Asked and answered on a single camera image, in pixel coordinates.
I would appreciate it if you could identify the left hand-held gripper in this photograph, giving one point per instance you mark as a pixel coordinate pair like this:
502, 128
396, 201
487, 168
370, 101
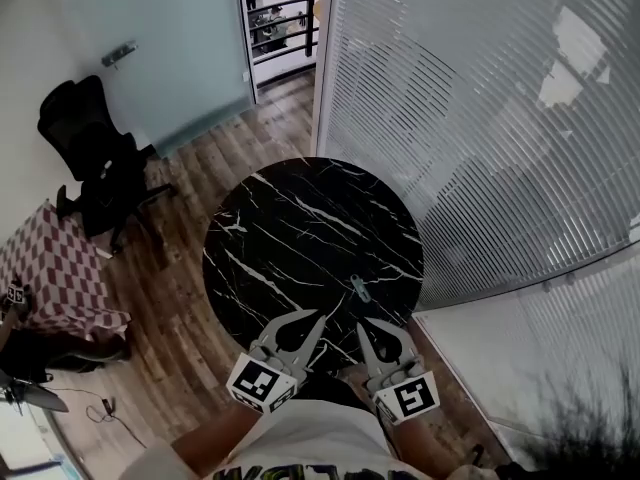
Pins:
255, 380

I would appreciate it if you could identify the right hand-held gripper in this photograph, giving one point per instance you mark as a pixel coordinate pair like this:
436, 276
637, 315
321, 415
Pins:
410, 395

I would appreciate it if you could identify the person's left forearm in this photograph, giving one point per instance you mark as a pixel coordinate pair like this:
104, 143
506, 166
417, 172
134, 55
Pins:
215, 443

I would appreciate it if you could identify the person's right forearm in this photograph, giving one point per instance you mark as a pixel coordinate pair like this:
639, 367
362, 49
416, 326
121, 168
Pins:
430, 448

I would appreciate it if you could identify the person's black trousers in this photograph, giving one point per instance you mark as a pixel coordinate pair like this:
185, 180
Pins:
330, 390

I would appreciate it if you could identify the white printed t-shirt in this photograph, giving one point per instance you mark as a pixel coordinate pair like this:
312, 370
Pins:
310, 448

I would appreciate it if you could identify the black floor object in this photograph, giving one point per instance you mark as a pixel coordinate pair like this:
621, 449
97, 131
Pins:
500, 468

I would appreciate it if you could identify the black bag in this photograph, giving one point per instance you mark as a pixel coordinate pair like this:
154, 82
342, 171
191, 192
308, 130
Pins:
60, 350

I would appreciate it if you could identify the red white checkered cloth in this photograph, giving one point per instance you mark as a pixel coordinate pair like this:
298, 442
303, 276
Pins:
55, 278

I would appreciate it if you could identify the black office chair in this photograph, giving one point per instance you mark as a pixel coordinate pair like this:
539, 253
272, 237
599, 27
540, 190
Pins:
100, 158

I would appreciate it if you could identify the grey tripod stand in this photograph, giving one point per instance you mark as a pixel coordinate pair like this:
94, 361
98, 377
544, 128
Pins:
30, 393

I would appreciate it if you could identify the small marker block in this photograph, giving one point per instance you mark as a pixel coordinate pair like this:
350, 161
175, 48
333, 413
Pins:
16, 294

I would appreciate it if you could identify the frosted glass door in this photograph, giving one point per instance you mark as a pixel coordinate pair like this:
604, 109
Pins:
175, 43

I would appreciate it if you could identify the dark railing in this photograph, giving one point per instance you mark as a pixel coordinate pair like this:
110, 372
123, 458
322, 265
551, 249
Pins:
300, 13

